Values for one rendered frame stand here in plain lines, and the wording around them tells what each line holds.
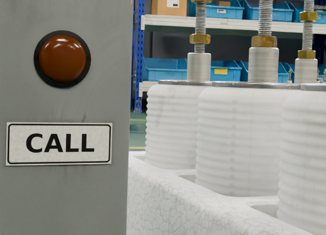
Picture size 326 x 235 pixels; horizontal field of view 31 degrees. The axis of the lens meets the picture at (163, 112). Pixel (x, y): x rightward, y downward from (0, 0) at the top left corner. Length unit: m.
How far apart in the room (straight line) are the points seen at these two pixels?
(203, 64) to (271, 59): 0.12
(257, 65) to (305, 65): 0.17
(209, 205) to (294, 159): 0.06
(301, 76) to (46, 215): 0.37
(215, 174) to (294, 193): 0.10
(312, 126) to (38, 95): 0.14
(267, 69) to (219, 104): 0.05
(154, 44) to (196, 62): 4.96
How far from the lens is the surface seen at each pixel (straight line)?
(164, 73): 4.78
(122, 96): 0.29
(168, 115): 0.51
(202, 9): 0.55
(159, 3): 4.83
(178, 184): 0.42
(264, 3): 0.45
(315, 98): 0.31
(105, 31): 0.29
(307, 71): 0.60
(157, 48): 5.50
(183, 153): 0.51
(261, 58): 0.44
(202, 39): 0.54
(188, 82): 0.51
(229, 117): 0.40
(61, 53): 0.28
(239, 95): 0.40
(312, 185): 0.31
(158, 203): 0.43
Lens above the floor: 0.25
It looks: 3 degrees down
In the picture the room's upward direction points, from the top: 2 degrees clockwise
